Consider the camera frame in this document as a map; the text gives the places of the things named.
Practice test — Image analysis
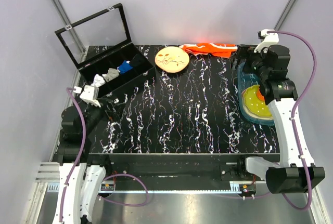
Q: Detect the round wooden patterned plate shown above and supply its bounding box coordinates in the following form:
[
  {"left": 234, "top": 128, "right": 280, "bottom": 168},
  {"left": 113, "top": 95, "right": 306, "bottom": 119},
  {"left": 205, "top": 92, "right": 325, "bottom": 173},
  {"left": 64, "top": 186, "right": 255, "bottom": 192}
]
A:
[{"left": 155, "top": 46, "right": 190, "bottom": 73}]

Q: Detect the aluminium frame post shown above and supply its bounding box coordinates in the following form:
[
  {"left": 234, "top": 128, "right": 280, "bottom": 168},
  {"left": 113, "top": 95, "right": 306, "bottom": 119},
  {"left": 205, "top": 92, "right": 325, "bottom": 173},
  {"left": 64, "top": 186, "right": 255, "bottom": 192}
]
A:
[
  {"left": 51, "top": 0, "right": 85, "bottom": 52},
  {"left": 274, "top": 0, "right": 298, "bottom": 31}
]

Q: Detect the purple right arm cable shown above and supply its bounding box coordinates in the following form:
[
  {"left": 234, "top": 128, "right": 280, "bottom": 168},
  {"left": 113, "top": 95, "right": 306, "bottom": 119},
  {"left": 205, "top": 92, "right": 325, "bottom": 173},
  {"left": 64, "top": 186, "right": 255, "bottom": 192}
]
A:
[{"left": 215, "top": 30, "right": 317, "bottom": 211}]

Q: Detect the blue transparent plastic bin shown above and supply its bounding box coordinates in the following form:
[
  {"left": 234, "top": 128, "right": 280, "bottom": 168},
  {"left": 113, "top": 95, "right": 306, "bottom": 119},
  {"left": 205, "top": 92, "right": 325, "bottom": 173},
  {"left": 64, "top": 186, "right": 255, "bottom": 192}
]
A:
[{"left": 237, "top": 62, "right": 274, "bottom": 126}]

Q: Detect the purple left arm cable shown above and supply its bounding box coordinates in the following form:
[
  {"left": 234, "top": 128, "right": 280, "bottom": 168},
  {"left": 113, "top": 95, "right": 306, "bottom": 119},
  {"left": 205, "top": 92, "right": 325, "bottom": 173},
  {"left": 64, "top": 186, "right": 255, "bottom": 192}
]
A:
[{"left": 58, "top": 87, "right": 150, "bottom": 222}]

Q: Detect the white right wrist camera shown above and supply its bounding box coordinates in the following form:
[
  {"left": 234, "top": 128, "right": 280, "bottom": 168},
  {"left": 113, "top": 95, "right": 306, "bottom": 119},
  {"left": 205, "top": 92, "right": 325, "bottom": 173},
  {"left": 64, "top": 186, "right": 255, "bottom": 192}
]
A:
[{"left": 254, "top": 29, "right": 279, "bottom": 53}]

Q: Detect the left aluminium frame post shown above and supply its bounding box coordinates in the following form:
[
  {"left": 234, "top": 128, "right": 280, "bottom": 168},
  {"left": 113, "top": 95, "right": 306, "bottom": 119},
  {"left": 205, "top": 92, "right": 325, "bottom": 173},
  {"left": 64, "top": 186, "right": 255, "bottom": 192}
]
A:
[{"left": 51, "top": 0, "right": 85, "bottom": 52}]

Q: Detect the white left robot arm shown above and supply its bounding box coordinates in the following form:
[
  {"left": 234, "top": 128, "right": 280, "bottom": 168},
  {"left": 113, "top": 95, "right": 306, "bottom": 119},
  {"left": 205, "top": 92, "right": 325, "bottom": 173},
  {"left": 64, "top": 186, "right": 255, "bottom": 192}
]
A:
[{"left": 53, "top": 100, "right": 119, "bottom": 223}]

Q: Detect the yellow-green dotted plate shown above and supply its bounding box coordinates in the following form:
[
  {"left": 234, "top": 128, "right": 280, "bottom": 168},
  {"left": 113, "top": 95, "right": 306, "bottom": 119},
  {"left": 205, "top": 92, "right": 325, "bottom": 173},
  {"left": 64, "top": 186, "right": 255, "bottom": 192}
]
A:
[{"left": 241, "top": 85, "right": 273, "bottom": 121}]

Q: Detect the white rolled underwear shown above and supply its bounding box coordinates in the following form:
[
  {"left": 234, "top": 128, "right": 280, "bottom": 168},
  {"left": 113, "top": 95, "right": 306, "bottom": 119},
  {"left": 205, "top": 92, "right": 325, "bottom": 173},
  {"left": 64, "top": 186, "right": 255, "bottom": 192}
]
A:
[{"left": 91, "top": 74, "right": 106, "bottom": 88}]

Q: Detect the orange mug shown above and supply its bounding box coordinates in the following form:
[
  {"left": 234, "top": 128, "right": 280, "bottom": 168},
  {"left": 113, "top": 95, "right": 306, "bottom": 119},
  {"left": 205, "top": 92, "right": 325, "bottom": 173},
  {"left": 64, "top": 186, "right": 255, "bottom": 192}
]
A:
[{"left": 256, "top": 89, "right": 265, "bottom": 101}]

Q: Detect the grey rolled underwear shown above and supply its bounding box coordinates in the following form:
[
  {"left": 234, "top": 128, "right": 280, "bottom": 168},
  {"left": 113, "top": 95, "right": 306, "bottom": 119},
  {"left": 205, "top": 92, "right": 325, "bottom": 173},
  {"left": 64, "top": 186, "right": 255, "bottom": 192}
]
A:
[{"left": 102, "top": 68, "right": 120, "bottom": 82}]

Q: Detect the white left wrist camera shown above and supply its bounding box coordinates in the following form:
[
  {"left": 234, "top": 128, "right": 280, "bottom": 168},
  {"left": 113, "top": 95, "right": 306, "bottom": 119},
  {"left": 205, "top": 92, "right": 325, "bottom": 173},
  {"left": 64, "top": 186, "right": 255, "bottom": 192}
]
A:
[{"left": 73, "top": 85, "right": 101, "bottom": 108}]

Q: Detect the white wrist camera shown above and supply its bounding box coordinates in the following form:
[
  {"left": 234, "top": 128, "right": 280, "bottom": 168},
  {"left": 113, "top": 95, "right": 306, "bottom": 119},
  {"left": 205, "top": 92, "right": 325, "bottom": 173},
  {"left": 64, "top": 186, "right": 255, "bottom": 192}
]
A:
[
  {"left": 254, "top": 29, "right": 279, "bottom": 53},
  {"left": 73, "top": 85, "right": 101, "bottom": 108}
]

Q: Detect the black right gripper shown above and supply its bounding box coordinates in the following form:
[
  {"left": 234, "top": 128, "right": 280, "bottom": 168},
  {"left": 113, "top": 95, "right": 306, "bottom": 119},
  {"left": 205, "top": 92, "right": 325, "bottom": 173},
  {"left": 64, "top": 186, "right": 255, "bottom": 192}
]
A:
[{"left": 228, "top": 44, "right": 270, "bottom": 80}]

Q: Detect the black compartment box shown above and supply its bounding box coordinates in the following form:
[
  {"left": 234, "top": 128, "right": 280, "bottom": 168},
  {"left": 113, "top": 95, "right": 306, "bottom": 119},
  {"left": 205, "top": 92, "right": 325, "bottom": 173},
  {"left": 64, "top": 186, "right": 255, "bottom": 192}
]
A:
[{"left": 55, "top": 3, "right": 156, "bottom": 99}]

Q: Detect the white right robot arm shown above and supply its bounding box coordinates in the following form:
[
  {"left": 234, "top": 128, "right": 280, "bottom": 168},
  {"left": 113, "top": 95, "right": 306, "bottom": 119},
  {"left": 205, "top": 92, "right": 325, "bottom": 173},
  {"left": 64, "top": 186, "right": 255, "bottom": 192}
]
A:
[{"left": 236, "top": 44, "right": 325, "bottom": 194}]

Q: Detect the right aluminium frame post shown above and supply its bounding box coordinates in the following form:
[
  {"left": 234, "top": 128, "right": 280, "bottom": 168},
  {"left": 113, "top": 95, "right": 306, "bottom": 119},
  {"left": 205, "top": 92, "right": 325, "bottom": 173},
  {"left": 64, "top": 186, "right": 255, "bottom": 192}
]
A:
[{"left": 274, "top": 0, "right": 298, "bottom": 31}]

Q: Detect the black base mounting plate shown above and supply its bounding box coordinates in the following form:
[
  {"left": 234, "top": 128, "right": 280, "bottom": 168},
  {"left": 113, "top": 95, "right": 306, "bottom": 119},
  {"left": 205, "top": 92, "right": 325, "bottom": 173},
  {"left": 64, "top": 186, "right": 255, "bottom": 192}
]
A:
[{"left": 87, "top": 153, "right": 275, "bottom": 179}]

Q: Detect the orange underwear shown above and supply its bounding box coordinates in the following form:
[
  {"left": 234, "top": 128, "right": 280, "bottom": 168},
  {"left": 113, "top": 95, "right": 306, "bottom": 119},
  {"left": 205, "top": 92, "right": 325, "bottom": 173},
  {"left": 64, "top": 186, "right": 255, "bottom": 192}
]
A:
[{"left": 179, "top": 43, "right": 238, "bottom": 58}]

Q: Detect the black rolled underwear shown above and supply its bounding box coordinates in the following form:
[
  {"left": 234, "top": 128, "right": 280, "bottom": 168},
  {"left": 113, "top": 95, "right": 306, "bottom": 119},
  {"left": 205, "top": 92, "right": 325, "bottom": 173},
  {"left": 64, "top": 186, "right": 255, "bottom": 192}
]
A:
[{"left": 129, "top": 54, "right": 146, "bottom": 68}]

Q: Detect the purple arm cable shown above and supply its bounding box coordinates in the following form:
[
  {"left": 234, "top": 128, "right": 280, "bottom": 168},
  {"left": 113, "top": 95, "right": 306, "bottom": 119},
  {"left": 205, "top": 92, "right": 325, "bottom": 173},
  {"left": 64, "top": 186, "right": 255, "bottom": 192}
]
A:
[
  {"left": 215, "top": 30, "right": 317, "bottom": 211},
  {"left": 58, "top": 87, "right": 150, "bottom": 222}
]

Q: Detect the blue rolled underwear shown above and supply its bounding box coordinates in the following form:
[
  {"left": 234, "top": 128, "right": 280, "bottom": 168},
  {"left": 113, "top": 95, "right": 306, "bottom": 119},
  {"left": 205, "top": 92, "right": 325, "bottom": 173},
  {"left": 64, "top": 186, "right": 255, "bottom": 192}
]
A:
[{"left": 117, "top": 61, "right": 133, "bottom": 74}]

